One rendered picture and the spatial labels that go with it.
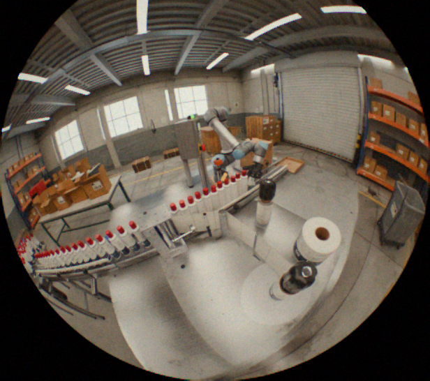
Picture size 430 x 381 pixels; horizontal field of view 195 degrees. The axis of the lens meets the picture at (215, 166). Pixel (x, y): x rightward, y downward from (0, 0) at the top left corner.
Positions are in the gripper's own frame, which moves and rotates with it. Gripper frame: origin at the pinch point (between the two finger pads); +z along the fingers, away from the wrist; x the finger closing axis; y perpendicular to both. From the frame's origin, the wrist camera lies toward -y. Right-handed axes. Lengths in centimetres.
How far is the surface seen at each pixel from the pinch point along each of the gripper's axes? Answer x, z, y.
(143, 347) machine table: -88, 62, 57
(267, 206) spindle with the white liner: -21.6, -1.4, 31.6
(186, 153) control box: -53, -14, -2
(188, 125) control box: -57, -27, 1
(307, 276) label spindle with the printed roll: -48, -1, 61
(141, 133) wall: -61, 8, -543
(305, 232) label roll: -19, 1, 53
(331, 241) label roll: -16, -1, 66
